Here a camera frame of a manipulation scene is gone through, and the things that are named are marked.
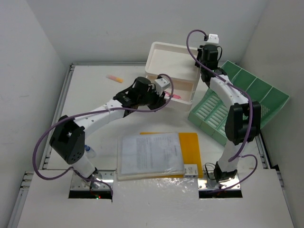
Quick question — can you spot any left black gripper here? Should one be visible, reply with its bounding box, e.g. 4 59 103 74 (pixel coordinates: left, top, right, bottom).
137 84 164 111

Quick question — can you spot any white three-drawer organizer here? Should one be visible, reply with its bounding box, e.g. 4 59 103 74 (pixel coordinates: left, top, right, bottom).
144 41 201 112

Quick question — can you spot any pink glue stick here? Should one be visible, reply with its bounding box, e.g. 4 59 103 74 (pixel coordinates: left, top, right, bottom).
165 91 181 99

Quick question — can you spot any white drawer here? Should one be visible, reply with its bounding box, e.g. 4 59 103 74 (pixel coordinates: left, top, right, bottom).
145 75 195 106

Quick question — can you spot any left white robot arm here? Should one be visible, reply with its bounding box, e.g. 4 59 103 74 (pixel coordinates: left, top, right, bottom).
49 76 171 178

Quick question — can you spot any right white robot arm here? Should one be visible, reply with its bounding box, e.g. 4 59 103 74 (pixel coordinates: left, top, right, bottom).
195 44 261 182

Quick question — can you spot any pink orange highlighter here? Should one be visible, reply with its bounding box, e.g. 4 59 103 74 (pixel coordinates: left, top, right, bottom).
106 75 124 83

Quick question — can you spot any green plastic file tray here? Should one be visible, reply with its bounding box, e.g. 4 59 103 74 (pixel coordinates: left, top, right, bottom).
188 61 289 146

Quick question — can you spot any clear sleeve with papers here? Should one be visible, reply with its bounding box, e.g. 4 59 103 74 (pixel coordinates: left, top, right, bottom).
117 133 184 181

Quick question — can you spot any yellow folder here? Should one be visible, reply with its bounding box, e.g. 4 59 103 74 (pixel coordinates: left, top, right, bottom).
139 132 203 179

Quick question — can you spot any small clear blue-capped bottle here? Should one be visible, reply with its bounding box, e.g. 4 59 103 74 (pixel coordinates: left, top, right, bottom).
84 145 96 159

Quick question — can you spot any small white box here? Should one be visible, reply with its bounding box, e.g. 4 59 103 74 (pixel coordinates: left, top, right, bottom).
183 164 199 178

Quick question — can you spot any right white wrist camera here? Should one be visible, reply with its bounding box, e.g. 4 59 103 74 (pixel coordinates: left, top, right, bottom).
205 34 219 46

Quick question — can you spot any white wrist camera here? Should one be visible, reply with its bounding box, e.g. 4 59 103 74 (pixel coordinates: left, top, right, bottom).
154 77 171 94
205 34 219 46

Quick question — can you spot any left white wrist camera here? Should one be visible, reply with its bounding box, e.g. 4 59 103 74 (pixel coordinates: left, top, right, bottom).
154 77 171 94

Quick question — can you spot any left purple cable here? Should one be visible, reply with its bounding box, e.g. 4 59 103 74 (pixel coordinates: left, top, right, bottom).
32 73 175 197

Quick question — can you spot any purple cable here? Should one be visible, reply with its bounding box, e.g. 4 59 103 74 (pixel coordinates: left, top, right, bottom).
186 29 258 190
32 73 175 197

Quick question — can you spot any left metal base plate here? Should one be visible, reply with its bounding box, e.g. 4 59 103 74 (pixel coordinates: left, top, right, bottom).
70 171 114 191

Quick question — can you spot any metal base plate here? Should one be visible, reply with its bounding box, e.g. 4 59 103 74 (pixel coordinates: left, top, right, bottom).
197 174 241 191
70 171 114 191

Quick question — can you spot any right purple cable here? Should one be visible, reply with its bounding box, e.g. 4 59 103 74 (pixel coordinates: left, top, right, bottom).
186 29 258 190

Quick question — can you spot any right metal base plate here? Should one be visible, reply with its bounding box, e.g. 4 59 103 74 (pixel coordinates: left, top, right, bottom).
197 174 241 191

